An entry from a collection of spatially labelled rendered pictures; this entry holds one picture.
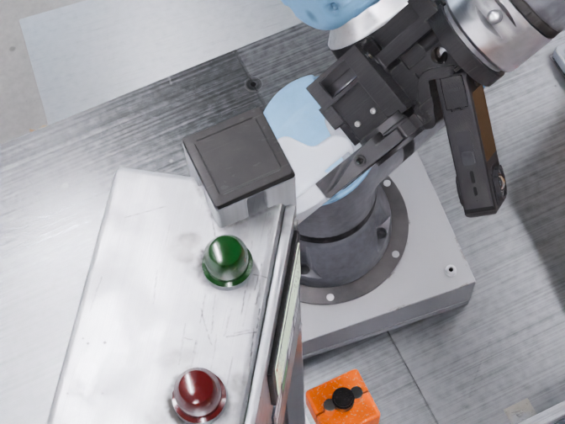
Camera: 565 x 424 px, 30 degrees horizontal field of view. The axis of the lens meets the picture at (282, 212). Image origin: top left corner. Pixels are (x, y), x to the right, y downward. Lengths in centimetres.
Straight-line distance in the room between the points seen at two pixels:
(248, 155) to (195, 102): 81
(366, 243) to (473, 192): 34
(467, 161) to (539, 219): 50
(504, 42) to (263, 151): 27
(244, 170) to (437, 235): 67
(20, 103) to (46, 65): 99
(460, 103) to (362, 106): 7
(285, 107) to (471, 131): 26
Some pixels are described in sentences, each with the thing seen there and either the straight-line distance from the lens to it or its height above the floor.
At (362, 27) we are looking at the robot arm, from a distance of 103.
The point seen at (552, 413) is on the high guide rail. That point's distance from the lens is 107.
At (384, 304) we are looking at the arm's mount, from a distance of 115.
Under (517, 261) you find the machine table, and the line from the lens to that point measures 126.
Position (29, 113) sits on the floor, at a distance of 239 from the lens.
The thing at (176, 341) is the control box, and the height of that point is 148.
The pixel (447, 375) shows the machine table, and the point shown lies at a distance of 120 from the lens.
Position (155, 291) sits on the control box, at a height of 148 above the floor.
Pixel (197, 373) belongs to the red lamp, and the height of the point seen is 150.
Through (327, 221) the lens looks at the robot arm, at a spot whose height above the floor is 103.
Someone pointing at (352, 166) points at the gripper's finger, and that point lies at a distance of 77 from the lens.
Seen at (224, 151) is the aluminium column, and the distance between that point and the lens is 54.
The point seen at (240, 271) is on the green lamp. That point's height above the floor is 149.
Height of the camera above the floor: 197
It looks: 64 degrees down
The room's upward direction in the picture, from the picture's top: 4 degrees counter-clockwise
